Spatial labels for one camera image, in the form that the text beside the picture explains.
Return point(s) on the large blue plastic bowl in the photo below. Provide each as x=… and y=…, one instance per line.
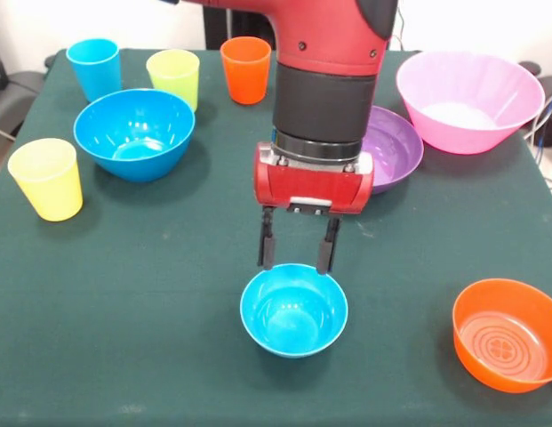
x=133, y=133

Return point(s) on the yellow plastic cup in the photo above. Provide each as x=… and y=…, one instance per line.
x=49, y=187

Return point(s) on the purple plastic bowl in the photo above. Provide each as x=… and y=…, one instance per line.
x=397, y=151

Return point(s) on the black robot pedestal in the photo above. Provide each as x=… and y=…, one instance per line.
x=240, y=22

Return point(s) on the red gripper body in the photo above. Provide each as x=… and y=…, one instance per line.
x=311, y=187

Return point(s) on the dark green tablecloth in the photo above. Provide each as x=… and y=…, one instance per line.
x=169, y=267

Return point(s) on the small blue plastic bowl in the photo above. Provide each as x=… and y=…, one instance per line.
x=293, y=316

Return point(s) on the orange plastic bowl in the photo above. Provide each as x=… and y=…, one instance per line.
x=502, y=338

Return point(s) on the large pink plastic bowl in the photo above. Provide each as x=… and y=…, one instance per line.
x=471, y=98

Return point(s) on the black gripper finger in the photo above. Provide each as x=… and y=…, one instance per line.
x=266, y=244
x=326, y=249

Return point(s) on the blue plastic cup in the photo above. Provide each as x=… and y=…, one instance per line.
x=98, y=71

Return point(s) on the lime green plastic cup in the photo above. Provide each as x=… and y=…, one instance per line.
x=173, y=75

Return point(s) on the black chair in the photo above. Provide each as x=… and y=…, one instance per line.
x=13, y=98

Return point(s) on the orange plastic cup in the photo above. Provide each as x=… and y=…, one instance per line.
x=245, y=75

